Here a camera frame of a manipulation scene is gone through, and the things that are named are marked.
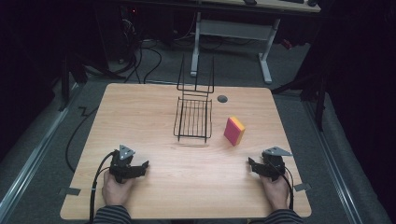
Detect black wire rack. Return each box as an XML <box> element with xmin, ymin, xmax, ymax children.
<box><xmin>173</xmin><ymin>53</ymin><xmax>216</xmax><ymax>145</ymax></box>

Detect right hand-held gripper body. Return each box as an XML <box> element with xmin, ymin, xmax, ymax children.
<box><xmin>261</xmin><ymin>146</ymin><xmax>294</xmax><ymax>183</ymax></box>

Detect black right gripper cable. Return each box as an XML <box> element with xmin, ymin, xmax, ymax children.
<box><xmin>274</xmin><ymin>162</ymin><xmax>295</xmax><ymax>211</ymax></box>

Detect person's right hand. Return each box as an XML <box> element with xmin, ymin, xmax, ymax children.
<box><xmin>259</xmin><ymin>175</ymin><xmax>291</xmax><ymax>212</ymax></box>

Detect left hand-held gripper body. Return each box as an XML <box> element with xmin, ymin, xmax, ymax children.
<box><xmin>108</xmin><ymin>144</ymin><xmax>140</xmax><ymax>185</ymax></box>

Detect metal floor rail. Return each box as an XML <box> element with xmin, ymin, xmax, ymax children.
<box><xmin>303</xmin><ymin>99</ymin><xmax>365</xmax><ymax>224</ymax></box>
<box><xmin>0</xmin><ymin>82</ymin><xmax>80</xmax><ymax>218</ymax></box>

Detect person's left hand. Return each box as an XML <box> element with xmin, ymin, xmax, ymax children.
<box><xmin>101</xmin><ymin>171</ymin><xmax>135</xmax><ymax>208</ymax></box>

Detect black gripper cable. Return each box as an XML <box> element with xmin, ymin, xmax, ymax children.
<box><xmin>89</xmin><ymin>151</ymin><xmax>116</xmax><ymax>224</ymax></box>
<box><xmin>274</xmin><ymin>162</ymin><xmax>295</xmax><ymax>211</ymax></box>

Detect bundle of black floor cables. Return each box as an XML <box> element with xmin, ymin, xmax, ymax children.
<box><xmin>106</xmin><ymin>36</ymin><xmax>164</xmax><ymax>85</ymax></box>

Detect black computer tower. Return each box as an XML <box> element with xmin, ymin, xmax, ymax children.
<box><xmin>119</xmin><ymin>5</ymin><xmax>142</xmax><ymax>64</ymax></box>

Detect grey tape strip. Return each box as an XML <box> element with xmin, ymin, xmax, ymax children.
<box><xmin>293</xmin><ymin>182</ymin><xmax>312</xmax><ymax>192</ymax></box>
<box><xmin>63</xmin><ymin>187</ymin><xmax>82</xmax><ymax>197</ymax></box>

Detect pink and yellow sponge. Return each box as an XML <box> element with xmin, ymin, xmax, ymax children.
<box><xmin>222</xmin><ymin>116</ymin><xmax>247</xmax><ymax>147</ymax></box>

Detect black stand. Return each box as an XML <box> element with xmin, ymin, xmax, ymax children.
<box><xmin>270</xmin><ymin>66</ymin><xmax>331</xmax><ymax>133</ymax></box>
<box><xmin>57</xmin><ymin>52</ymin><xmax>90</xmax><ymax>113</ymax></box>

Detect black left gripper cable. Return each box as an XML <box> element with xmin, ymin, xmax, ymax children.
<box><xmin>89</xmin><ymin>151</ymin><xmax>116</xmax><ymax>224</ymax></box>

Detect black floor cable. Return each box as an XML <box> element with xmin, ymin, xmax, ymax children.
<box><xmin>64</xmin><ymin>105</ymin><xmax>101</xmax><ymax>174</ymax></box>

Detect white-legged desk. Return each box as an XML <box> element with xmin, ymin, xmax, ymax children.
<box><xmin>189</xmin><ymin>0</ymin><xmax>322</xmax><ymax>86</ymax></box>

